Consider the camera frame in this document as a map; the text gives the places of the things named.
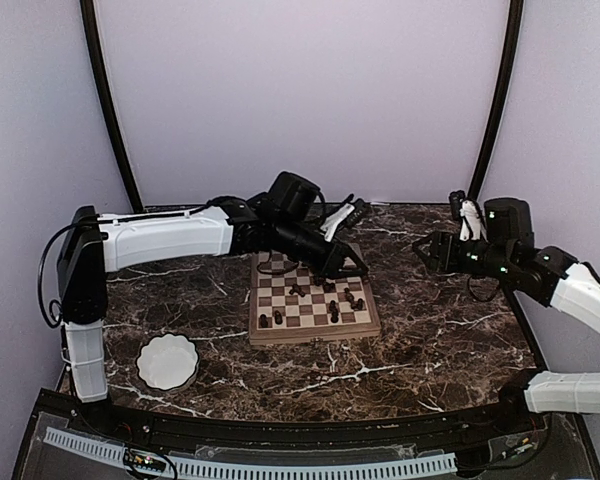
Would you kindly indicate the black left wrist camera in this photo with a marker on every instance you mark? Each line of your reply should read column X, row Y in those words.
column 293, row 194

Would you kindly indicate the grey slotted cable duct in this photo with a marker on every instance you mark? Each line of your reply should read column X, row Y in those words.
column 147, row 465

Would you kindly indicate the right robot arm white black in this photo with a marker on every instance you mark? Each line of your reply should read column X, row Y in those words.
column 550, row 276

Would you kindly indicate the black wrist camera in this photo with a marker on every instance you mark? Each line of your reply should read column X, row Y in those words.
column 508, row 219
column 293, row 194

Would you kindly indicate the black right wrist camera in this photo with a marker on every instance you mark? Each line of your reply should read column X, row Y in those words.
column 508, row 219

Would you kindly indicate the white fluted ceramic bowl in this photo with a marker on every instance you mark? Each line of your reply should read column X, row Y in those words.
column 168, row 362

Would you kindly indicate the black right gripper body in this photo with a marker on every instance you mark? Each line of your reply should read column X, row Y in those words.
column 453, row 263

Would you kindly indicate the wooden chess board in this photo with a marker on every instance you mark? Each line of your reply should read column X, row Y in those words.
column 305, row 318

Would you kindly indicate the black frame post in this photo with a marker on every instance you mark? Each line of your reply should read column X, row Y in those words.
column 98, row 67
column 506, row 65

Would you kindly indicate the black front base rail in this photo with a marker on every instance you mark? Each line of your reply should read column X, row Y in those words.
column 464, row 430

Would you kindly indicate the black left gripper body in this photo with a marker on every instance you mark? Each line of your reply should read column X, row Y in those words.
column 326, row 264

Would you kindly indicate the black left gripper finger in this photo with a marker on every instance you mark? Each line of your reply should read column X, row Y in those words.
column 354, row 257
column 339, row 272

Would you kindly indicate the black right frame post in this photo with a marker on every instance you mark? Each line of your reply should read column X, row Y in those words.
column 506, row 65

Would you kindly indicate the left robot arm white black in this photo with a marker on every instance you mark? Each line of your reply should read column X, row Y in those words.
column 96, row 245

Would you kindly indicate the black left frame post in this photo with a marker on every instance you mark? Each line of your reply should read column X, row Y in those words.
column 98, row 67

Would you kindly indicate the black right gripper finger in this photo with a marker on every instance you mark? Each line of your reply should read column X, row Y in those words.
column 432, row 241
column 430, row 260

